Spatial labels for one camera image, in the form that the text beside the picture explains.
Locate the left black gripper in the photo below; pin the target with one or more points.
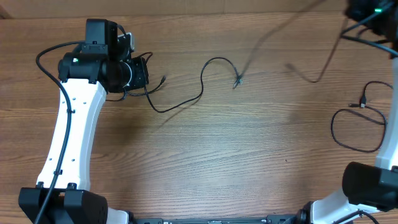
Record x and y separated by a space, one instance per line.
142 77

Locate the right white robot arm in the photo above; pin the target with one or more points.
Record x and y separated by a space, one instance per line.
366 189

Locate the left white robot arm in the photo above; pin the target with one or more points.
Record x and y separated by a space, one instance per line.
100 64

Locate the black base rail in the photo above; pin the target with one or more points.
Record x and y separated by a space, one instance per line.
270 219

